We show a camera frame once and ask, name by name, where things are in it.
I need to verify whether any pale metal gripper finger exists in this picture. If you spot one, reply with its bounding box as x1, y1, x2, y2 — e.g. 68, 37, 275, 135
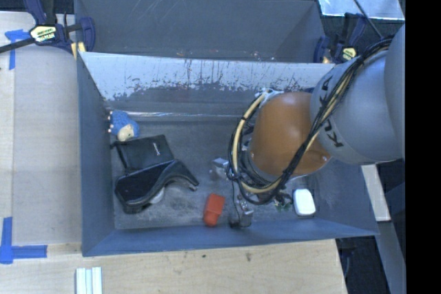
209, 157, 230, 181
229, 195, 255, 229

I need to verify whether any red-orange block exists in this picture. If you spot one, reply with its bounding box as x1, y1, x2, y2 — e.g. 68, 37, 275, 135
203, 193, 226, 228

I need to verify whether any white rounded soap bar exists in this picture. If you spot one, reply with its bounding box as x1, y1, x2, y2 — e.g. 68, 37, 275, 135
292, 188, 317, 218

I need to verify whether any black flat case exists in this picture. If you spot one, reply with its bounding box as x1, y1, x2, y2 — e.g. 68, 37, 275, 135
110, 134, 175, 174

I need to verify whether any black curved shoe-shaped object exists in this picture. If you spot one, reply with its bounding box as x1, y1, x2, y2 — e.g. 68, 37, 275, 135
114, 158, 201, 215

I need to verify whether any blue toy hedgehog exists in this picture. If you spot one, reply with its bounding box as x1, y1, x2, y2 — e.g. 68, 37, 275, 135
106, 109, 141, 143

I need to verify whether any grey metal bin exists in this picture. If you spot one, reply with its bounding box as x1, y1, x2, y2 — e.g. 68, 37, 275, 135
72, 0, 382, 258

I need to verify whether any pale wood flat board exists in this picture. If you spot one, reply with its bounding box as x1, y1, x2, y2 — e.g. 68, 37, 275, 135
12, 44, 84, 247

